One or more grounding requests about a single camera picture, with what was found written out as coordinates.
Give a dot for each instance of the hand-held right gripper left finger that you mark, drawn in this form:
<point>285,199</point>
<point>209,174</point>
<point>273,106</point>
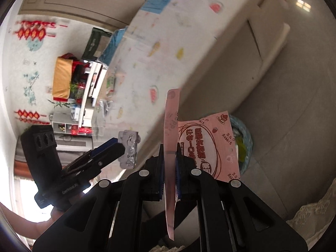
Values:
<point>118,210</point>

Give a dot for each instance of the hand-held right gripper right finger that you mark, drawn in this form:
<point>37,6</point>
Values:
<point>236,215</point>

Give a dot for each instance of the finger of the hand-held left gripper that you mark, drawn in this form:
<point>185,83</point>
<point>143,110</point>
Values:
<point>111,155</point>
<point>105,145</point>

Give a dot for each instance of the small silver blister pack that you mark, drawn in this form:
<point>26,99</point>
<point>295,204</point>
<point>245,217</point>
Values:
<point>130,147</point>

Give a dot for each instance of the pink printed packet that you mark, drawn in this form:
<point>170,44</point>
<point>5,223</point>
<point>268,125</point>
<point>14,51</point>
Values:
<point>199,147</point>

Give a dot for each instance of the trash bin with blue bag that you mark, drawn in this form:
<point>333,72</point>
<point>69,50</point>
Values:
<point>246,136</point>

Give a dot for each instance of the person's left forearm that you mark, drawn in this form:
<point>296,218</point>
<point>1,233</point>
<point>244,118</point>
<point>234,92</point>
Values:
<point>26,223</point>

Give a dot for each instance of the white TV cabinet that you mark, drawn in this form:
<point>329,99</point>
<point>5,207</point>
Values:
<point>88,97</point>

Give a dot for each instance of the potted green plant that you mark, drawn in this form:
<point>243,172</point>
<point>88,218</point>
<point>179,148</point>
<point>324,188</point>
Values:
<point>76,86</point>

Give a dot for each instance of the beige lace cloth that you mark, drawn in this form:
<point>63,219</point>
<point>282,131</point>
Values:
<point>312,215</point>

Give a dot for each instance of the orange cloth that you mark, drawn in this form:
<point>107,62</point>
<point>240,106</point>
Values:
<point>61,77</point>

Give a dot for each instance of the blue chair cushion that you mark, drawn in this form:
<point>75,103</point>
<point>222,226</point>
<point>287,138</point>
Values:
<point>114,44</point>

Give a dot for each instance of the green folding chair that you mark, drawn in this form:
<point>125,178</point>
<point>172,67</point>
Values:
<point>93,44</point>

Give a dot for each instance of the white table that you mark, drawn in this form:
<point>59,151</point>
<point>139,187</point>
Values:
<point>249,44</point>

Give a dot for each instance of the red wall decoration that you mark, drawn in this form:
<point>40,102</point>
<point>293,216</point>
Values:
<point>34,31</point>
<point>29,116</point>

